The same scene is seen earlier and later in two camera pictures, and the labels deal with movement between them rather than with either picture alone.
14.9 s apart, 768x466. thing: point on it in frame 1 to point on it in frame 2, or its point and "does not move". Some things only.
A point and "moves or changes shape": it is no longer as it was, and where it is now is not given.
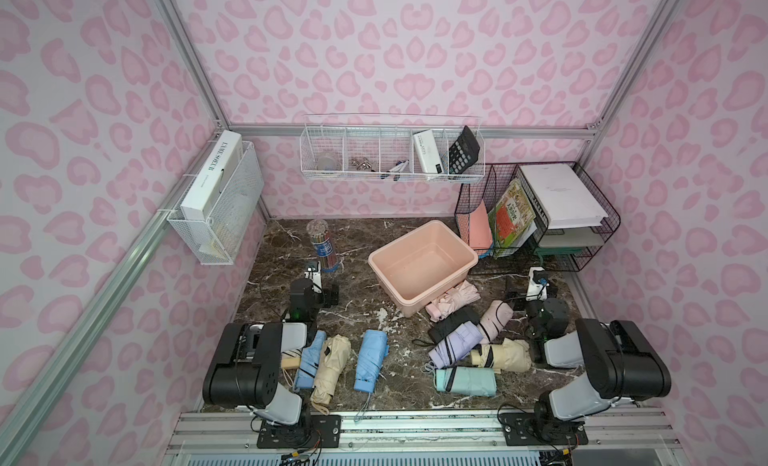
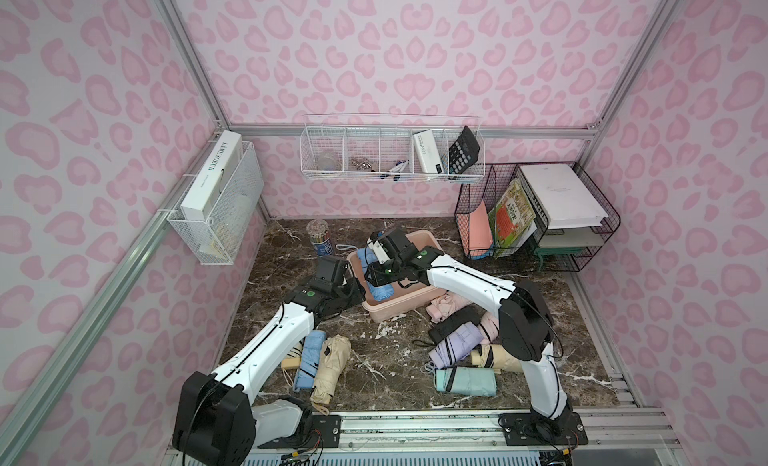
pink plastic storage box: x=421 y=264 moves or changes shape
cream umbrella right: x=510 y=356 does not move
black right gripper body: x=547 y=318 to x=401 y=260
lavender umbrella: x=456 y=345 does not move
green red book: x=512 y=221 does not move
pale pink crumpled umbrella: x=463 y=294 does not move
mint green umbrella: x=467 y=380 does not move
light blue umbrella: x=373 y=354 to x=378 y=293
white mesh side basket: x=236 y=218 does not move
